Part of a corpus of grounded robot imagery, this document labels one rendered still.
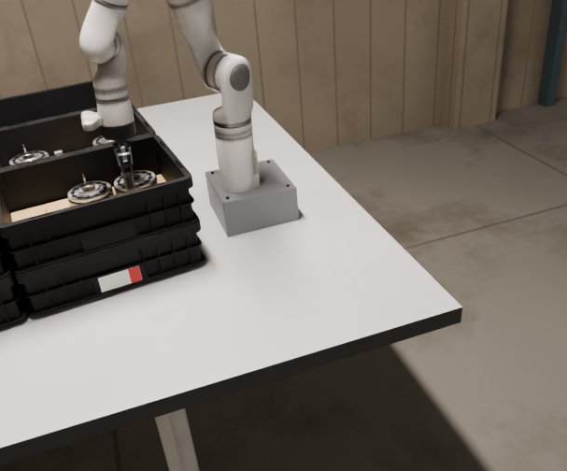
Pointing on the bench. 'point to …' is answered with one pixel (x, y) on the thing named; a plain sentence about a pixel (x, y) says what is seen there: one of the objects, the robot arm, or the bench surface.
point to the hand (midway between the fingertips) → (128, 179)
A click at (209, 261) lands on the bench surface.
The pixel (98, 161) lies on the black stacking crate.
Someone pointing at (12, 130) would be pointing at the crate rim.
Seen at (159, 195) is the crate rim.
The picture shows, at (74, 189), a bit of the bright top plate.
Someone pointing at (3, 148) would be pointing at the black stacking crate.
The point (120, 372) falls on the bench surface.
